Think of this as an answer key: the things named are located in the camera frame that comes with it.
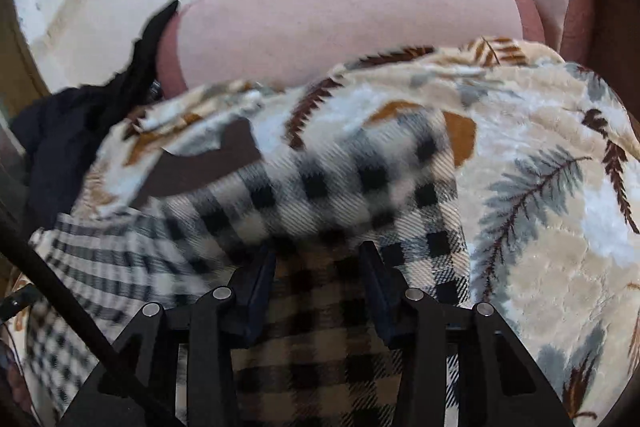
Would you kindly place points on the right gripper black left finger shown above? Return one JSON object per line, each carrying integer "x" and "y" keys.
{"x": 201, "y": 336}

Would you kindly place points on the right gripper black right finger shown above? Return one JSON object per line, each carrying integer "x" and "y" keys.
{"x": 498, "y": 382}

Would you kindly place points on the black white checked shirt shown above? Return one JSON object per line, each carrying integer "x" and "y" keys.
{"x": 391, "y": 182}

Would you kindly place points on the dark navy clothing pile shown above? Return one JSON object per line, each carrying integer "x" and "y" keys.
{"x": 61, "y": 134}

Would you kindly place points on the leaf patterned fleece blanket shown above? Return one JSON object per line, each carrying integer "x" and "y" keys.
{"x": 546, "y": 166}

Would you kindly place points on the pink quilted pillow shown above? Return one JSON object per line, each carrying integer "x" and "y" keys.
{"x": 292, "y": 42}

